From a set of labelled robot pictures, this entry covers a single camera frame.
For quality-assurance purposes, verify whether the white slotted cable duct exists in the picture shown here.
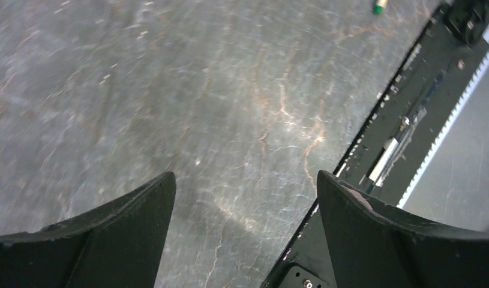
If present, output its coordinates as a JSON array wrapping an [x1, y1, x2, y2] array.
[[397, 24, 489, 208]]

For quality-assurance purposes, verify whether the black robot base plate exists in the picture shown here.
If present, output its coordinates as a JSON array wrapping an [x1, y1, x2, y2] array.
[[260, 0, 489, 288]]

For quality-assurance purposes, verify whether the green capped whiteboard marker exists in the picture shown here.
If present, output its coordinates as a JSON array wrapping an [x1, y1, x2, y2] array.
[[373, 0, 388, 15]]

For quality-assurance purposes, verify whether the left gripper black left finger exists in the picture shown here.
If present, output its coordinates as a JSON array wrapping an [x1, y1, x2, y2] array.
[[0, 172, 176, 287]]

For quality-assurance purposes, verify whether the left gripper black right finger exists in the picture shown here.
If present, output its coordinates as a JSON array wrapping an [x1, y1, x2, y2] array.
[[317, 170, 489, 287]]

